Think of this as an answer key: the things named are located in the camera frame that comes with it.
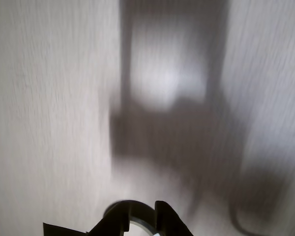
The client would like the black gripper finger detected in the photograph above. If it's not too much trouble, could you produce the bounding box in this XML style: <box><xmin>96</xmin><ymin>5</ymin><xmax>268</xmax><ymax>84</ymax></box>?
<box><xmin>87</xmin><ymin>202</ymin><xmax>132</xmax><ymax>236</ymax></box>
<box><xmin>154</xmin><ymin>200</ymin><xmax>195</xmax><ymax>236</ymax></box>

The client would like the black tape roll white core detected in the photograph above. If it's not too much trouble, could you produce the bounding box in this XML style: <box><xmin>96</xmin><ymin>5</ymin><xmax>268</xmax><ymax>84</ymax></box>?
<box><xmin>103</xmin><ymin>200</ymin><xmax>160</xmax><ymax>236</ymax></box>

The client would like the black tape square frame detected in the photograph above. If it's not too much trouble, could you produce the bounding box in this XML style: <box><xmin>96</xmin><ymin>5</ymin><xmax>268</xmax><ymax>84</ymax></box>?
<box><xmin>42</xmin><ymin>222</ymin><xmax>89</xmax><ymax>236</ymax></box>

